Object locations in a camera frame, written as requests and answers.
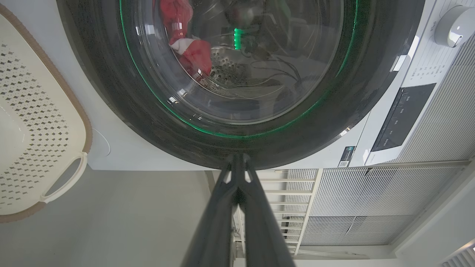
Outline black round glass washer door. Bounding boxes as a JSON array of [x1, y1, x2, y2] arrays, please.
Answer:
[[56, 0, 425, 170]]

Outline white washing machine dial knob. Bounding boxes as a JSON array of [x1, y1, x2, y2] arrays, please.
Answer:
[[433, 5, 475, 48]]

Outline cream perforated laundry basket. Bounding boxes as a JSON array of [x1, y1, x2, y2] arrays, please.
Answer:
[[0, 4, 92, 223]]

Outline round white filter cover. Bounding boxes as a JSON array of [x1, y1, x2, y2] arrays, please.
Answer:
[[91, 128, 111, 157]]

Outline dark QR code sticker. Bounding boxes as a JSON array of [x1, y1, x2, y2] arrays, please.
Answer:
[[338, 146, 356, 168]]

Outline black touch control display panel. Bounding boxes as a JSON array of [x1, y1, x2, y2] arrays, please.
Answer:
[[371, 83, 436, 152]]

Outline red cloth garment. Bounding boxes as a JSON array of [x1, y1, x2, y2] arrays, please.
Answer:
[[160, 0, 213, 80]]

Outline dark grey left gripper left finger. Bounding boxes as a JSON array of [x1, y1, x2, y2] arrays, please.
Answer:
[[181, 155, 240, 267]]

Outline white washing machine body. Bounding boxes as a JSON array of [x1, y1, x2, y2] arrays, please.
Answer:
[[0, 0, 475, 171]]

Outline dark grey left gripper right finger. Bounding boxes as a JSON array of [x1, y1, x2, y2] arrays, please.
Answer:
[[239, 155, 295, 267]]

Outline stainless steel washing machine drum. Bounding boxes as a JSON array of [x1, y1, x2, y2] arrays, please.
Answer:
[[163, 0, 334, 112]]

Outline white ribbed wall panel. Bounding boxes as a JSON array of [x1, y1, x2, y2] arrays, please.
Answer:
[[301, 37, 475, 267]]

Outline white metal railing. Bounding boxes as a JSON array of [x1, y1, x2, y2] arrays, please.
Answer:
[[256, 169, 320, 256]]

